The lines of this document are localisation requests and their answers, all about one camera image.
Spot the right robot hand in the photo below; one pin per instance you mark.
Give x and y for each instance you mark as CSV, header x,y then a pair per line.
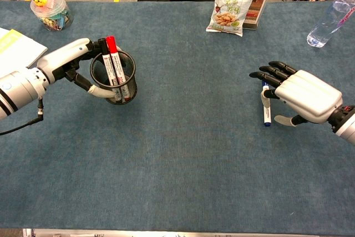
x,y
308,92

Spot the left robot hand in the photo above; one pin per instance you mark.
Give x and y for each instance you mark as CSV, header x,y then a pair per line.
x,y
61,59

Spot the blue cap marker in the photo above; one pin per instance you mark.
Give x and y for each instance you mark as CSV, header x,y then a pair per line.
x,y
267,117

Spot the black mesh pen holder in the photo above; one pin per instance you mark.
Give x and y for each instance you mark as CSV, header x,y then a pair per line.
x,y
131,87

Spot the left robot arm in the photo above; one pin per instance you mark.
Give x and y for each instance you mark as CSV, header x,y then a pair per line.
x,y
16,90

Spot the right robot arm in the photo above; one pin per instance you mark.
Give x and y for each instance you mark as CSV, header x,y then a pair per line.
x,y
346,126

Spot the black cap marker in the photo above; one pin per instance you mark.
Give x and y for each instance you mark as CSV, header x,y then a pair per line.
x,y
102,45

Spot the red cap marker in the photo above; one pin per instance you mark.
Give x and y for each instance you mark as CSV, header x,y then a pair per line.
x,y
111,44

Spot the clear jar of clips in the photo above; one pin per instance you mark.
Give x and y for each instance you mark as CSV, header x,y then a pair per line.
x,y
55,17

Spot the white notebook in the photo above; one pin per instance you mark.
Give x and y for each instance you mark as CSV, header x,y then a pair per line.
x,y
16,54

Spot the clear plastic water bottle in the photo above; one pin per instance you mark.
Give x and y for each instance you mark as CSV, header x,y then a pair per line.
x,y
327,20

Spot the brown cardboard box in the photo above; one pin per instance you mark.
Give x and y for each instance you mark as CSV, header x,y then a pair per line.
x,y
253,12

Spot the blue felt table mat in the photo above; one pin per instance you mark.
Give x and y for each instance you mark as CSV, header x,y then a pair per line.
x,y
194,151

